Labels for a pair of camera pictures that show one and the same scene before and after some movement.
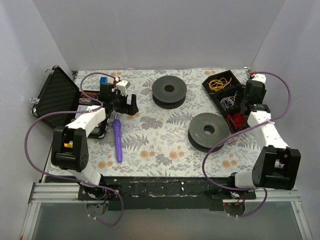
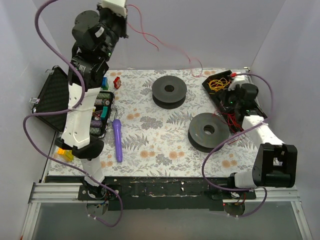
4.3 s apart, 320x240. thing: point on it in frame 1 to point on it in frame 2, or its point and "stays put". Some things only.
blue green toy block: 103,80 stays put
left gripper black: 126,104 to 120,22
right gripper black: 243,110 to 225,94
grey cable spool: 207,130 stays put
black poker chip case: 58,93 stays put
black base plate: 169,193 stays put
